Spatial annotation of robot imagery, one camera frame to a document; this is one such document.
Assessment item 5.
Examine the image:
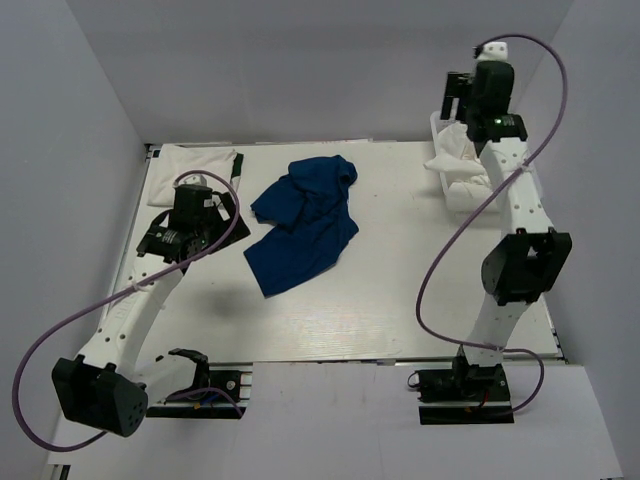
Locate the white plastic basket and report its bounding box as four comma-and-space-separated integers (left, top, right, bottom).
429, 110, 544, 221

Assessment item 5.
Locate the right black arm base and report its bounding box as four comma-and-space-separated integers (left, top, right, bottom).
407, 365, 514, 426

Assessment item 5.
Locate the white t-shirt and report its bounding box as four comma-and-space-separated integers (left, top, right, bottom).
147, 144, 245, 207
423, 120, 493, 214

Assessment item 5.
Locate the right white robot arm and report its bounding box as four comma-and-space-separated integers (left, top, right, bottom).
443, 60, 572, 399

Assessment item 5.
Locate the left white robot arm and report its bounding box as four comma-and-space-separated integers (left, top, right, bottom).
52, 185, 249, 437

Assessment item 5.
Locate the purple cable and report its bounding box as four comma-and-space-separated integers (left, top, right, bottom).
10, 170, 241, 454
415, 33, 570, 414

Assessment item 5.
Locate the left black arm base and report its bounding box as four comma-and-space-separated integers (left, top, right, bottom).
146, 364, 253, 420

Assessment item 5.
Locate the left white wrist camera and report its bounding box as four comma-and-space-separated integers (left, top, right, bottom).
173, 172, 208, 188

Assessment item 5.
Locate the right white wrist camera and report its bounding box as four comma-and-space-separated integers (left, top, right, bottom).
474, 41, 508, 62

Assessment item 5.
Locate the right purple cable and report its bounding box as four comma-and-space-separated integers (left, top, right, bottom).
415, 33, 570, 414

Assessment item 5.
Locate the folded white t-shirt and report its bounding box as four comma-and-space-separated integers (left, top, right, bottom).
147, 144, 245, 207

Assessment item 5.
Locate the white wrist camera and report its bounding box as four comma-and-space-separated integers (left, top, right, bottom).
173, 172, 208, 188
474, 41, 508, 62

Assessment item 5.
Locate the blue t-shirt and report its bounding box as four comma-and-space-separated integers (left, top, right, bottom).
244, 155, 359, 297

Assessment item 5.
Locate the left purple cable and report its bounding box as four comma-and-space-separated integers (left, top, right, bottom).
10, 170, 241, 454

